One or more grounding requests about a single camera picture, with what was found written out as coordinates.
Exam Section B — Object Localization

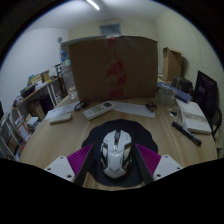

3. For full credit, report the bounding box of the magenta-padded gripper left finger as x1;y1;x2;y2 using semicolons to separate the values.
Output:
43;143;94;187

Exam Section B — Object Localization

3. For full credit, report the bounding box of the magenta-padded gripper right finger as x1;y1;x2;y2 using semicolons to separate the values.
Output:
133;143;184;186

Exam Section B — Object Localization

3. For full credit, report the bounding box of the white and silver computer mouse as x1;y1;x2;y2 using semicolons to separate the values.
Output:
100;129;133;179

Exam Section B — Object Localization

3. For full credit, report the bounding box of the black irregular mouse pad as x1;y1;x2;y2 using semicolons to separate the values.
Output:
81;118;159;188

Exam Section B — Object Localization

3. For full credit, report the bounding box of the black marker pen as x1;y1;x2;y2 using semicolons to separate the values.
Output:
171;120;203;147

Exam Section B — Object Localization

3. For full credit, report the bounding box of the small white flat box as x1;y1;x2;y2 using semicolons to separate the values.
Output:
49;112;73;125

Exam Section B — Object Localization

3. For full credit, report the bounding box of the white book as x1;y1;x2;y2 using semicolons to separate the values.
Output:
175;98;213;135

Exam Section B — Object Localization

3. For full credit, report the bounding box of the small dark clip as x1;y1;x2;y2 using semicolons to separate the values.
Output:
145;101;158;113

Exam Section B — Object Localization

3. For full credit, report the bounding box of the cluttered shelf unit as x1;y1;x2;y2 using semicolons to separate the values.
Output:
0;69;63;161

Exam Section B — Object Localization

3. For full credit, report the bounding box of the dark blue book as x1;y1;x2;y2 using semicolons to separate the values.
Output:
157;81;193;104

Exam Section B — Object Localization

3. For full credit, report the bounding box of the black office chair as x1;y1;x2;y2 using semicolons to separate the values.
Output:
194;70;223;134

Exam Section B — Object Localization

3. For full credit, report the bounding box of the clear plastic jug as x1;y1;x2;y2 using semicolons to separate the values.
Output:
61;64;79;101

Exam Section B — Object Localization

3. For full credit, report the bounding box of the large brown cardboard box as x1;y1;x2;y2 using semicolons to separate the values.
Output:
60;35;159;104

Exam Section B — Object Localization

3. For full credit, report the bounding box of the window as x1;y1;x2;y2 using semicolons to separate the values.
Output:
99;23;123;36

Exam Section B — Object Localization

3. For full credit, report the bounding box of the ceiling tube light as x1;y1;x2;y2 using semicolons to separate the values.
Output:
86;0;101;11

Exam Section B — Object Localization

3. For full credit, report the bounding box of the thin white cable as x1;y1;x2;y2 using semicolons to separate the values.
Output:
168;106;179;118

